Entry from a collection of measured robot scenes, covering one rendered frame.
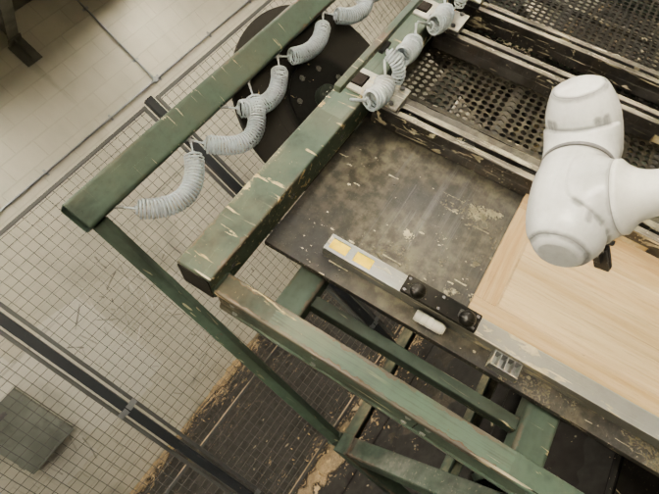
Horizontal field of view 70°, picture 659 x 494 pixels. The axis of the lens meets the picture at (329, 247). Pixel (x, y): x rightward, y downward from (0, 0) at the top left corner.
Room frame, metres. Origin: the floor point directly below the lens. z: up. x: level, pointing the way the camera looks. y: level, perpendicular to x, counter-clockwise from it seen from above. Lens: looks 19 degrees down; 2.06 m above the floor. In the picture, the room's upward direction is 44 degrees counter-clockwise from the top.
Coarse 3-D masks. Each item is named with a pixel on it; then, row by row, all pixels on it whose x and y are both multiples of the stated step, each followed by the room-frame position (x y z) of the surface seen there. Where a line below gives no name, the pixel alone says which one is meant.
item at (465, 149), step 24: (384, 48) 1.31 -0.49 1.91; (384, 96) 1.37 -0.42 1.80; (384, 120) 1.41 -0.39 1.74; (408, 120) 1.35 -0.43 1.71; (432, 120) 1.34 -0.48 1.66; (432, 144) 1.33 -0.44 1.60; (456, 144) 1.27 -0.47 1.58; (480, 144) 1.25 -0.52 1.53; (480, 168) 1.25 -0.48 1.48; (504, 168) 1.19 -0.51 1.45; (528, 168) 1.18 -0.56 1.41; (528, 192) 1.17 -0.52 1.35; (648, 240) 0.98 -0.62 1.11
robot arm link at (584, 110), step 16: (576, 80) 0.62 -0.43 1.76; (592, 80) 0.60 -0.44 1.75; (608, 80) 0.60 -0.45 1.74; (560, 96) 0.62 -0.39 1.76; (576, 96) 0.60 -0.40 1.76; (592, 96) 0.58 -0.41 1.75; (608, 96) 0.58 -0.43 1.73; (560, 112) 0.61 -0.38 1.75; (576, 112) 0.59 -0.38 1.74; (592, 112) 0.58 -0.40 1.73; (608, 112) 0.58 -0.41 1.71; (560, 128) 0.62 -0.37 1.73; (576, 128) 0.60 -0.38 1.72; (592, 128) 0.59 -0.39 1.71; (608, 128) 0.58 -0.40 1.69; (544, 144) 0.65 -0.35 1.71; (560, 144) 0.60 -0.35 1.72; (576, 144) 0.58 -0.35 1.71; (592, 144) 0.57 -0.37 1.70; (608, 144) 0.57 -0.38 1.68
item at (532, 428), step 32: (512, 0) 1.86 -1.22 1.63; (288, 288) 1.15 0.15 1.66; (320, 288) 1.14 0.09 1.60; (352, 320) 1.08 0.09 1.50; (384, 352) 1.02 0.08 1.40; (448, 384) 0.93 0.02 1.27; (512, 416) 0.85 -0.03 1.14; (544, 416) 0.83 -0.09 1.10; (512, 448) 0.80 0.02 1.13; (544, 448) 0.78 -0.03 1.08
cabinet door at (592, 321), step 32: (512, 224) 1.12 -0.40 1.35; (512, 256) 1.06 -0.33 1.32; (640, 256) 1.00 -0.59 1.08; (480, 288) 1.01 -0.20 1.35; (512, 288) 1.00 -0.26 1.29; (544, 288) 0.98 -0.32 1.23; (576, 288) 0.97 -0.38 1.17; (608, 288) 0.96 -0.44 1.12; (640, 288) 0.94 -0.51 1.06; (512, 320) 0.94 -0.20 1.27; (544, 320) 0.93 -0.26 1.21; (576, 320) 0.92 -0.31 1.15; (608, 320) 0.90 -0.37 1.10; (640, 320) 0.89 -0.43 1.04; (544, 352) 0.88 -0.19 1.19; (576, 352) 0.86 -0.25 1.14; (608, 352) 0.85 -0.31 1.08; (640, 352) 0.84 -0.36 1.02; (608, 384) 0.80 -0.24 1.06; (640, 384) 0.79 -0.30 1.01
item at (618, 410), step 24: (384, 264) 1.07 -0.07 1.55; (384, 288) 1.06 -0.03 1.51; (432, 312) 0.98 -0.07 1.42; (480, 336) 0.91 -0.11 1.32; (504, 336) 0.90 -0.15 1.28; (528, 360) 0.86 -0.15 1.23; (552, 360) 0.84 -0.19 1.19; (552, 384) 0.83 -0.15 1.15; (576, 384) 0.80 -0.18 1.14; (600, 384) 0.79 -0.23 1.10; (600, 408) 0.76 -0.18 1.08; (624, 408) 0.75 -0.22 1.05; (648, 432) 0.71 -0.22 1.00
